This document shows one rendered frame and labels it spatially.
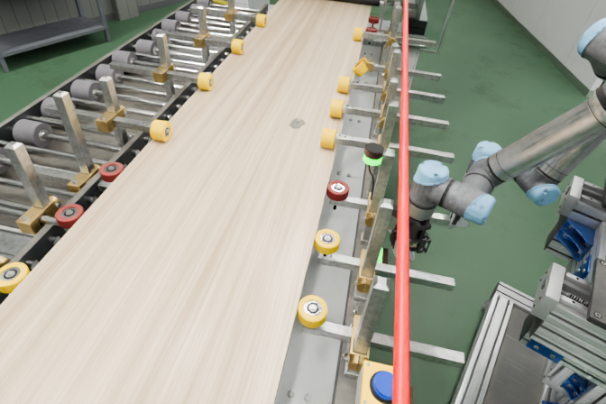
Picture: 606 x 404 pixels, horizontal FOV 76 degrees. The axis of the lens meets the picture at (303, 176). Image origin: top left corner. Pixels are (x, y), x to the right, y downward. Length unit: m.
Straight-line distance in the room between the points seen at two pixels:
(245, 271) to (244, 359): 0.25
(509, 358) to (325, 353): 0.97
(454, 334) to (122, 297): 1.65
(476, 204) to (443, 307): 1.41
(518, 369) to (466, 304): 0.49
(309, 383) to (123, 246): 0.68
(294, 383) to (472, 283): 1.47
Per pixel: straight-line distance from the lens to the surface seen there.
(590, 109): 0.98
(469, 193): 0.99
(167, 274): 1.18
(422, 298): 2.33
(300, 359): 1.34
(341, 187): 1.42
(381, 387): 0.66
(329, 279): 1.50
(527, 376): 2.06
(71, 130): 1.59
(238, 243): 1.22
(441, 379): 2.13
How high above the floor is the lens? 1.83
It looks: 40 degrees down
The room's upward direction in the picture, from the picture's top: 5 degrees clockwise
